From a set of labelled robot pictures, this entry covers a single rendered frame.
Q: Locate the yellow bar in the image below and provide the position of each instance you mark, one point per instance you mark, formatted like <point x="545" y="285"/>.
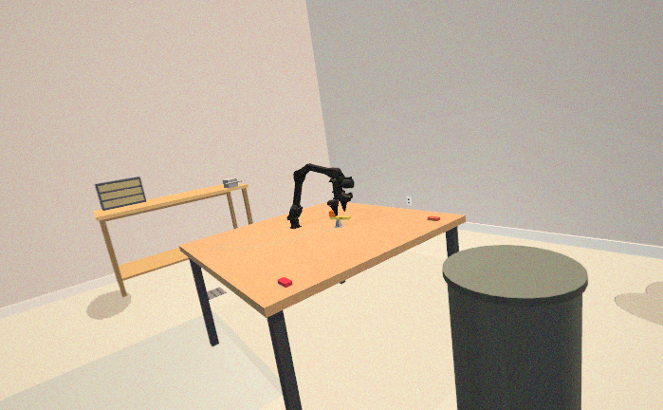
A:
<point x="338" y="217"/>

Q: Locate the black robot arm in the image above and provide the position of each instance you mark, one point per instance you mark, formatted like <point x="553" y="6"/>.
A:
<point x="338" y="180"/>

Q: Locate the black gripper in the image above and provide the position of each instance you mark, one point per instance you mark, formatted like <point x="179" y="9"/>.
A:
<point x="334" y="203"/>

